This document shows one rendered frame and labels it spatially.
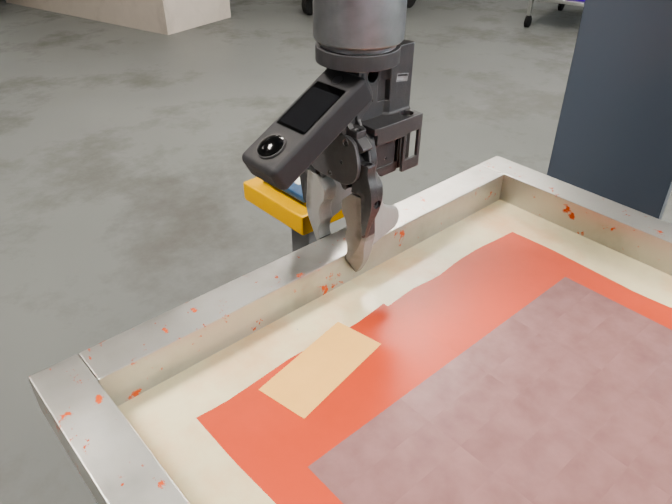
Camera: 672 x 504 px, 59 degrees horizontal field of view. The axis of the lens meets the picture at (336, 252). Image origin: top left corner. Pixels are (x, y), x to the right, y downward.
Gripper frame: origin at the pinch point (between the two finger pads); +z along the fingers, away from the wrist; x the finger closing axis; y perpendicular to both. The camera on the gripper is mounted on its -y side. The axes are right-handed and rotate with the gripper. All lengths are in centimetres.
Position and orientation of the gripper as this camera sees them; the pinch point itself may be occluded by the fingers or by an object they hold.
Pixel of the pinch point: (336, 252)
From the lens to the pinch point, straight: 59.5
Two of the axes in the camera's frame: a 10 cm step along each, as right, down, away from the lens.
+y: 7.5, -3.7, 5.5
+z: -0.1, 8.3, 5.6
